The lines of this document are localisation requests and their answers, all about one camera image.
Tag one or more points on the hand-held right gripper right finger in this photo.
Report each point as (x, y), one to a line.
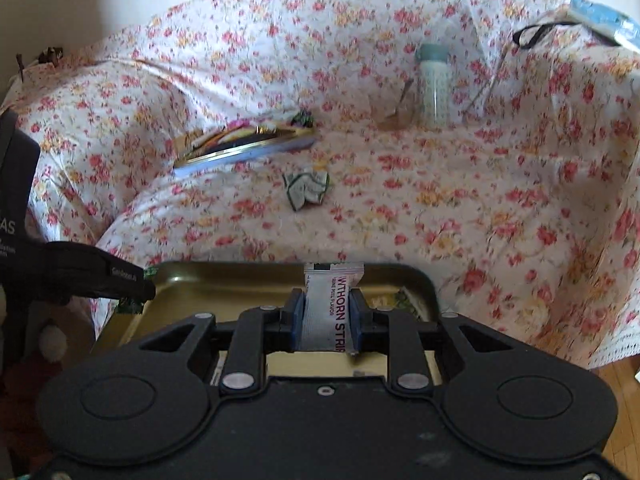
(359, 320)

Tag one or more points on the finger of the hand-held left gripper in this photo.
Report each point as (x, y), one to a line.
(100, 272)

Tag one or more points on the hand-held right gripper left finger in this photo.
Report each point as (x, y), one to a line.
(296, 317)

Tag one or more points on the white snack stick packet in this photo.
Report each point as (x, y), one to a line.
(325, 305)

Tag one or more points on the green foil candy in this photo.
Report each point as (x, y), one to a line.
(131, 305)

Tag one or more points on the dark green floral packet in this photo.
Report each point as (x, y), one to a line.
(409, 302)

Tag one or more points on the green-rimmed gold tin tray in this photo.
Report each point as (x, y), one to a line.
(200, 285)

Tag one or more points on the floral bedsheet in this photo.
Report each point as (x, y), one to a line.
(450, 210)

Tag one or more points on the blue-rimmed gold tin tray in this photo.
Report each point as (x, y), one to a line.
(250, 152)

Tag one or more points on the pile of mixed snack packets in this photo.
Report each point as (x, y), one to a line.
(240, 136)

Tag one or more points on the clear glass cup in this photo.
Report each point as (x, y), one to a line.
(395, 107)

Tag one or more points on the bottle with teal lid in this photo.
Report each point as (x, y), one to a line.
(434, 87)

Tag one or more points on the thin wooden stick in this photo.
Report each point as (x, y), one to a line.
(482, 92)

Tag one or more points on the white knitted cover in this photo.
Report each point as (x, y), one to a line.
(620, 345)

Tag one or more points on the light blue packet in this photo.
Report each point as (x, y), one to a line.
(605, 20)

